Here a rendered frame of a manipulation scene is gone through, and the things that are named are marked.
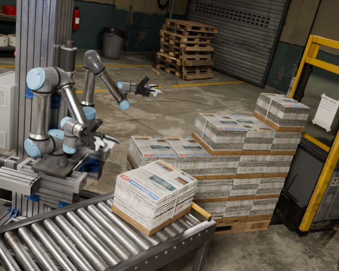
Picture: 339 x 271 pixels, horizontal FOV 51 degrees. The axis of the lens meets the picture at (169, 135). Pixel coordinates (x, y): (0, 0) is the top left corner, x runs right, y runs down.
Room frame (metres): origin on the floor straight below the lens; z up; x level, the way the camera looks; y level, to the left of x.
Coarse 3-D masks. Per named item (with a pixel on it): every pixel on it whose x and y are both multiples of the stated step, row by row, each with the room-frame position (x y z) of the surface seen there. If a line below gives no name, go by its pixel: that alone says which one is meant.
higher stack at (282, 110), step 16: (272, 96) 3.13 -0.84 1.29; (272, 112) 2.97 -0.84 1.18; (288, 112) 2.88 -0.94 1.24; (304, 112) 2.96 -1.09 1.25; (272, 128) 2.93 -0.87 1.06; (272, 144) 2.86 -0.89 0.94; (288, 144) 2.93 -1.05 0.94; (272, 160) 2.88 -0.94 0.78; (288, 160) 2.97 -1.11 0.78; (256, 192) 2.86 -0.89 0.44; (272, 192) 2.94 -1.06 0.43; (256, 208) 2.88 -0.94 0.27; (272, 208) 2.96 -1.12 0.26; (256, 224) 2.90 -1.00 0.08
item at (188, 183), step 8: (160, 160) 1.92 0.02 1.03; (152, 168) 1.80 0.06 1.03; (160, 168) 1.82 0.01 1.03; (168, 168) 1.84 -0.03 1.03; (176, 168) 1.86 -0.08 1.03; (168, 176) 1.75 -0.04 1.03; (176, 176) 1.77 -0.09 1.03; (184, 176) 1.78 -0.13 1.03; (184, 184) 1.69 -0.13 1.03; (192, 184) 1.74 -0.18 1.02; (184, 192) 1.69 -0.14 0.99; (192, 192) 1.76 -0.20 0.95; (184, 200) 1.70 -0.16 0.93; (176, 208) 1.66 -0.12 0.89; (184, 208) 1.73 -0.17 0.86
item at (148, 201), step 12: (120, 180) 1.62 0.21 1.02; (132, 180) 1.62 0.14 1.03; (144, 180) 1.65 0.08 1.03; (156, 180) 1.68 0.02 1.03; (120, 192) 1.62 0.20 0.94; (132, 192) 1.57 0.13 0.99; (144, 192) 1.53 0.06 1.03; (156, 192) 1.55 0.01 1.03; (168, 192) 1.58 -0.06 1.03; (120, 204) 1.62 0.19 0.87; (132, 204) 1.57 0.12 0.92; (144, 204) 1.52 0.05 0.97; (156, 204) 1.48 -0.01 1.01; (168, 204) 1.58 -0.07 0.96; (132, 216) 1.55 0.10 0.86; (144, 216) 1.52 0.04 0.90; (156, 216) 1.51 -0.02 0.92
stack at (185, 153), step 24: (144, 144) 2.56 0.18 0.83; (168, 144) 2.68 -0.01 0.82; (192, 144) 2.76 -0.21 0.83; (192, 168) 2.53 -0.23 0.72; (216, 168) 2.63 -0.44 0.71; (240, 168) 2.74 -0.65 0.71; (264, 168) 2.85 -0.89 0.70; (216, 192) 2.66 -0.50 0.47; (240, 192) 2.77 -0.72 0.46; (216, 216) 2.69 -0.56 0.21; (240, 216) 2.81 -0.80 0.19
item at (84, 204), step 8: (112, 192) 1.83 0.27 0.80; (88, 200) 1.70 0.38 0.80; (96, 200) 1.71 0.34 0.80; (104, 200) 1.74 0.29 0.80; (64, 208) 1.58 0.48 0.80; (72, 208) 1.59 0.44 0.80; (32, 216) 1.46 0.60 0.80; (40, 216) 1.47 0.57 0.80; (48, 216) 1.49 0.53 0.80; (64, 216) 1.54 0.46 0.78; (8, 224) 1.37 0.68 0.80; (16, 224) 1.38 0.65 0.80; (24, 224) 1.39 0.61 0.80; (40, 224) 1.45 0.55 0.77; (56, 224) 1.51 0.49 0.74; (0, 232) 1.30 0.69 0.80; (16, 232) 1.35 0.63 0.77; (8, 248) 1.33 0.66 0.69
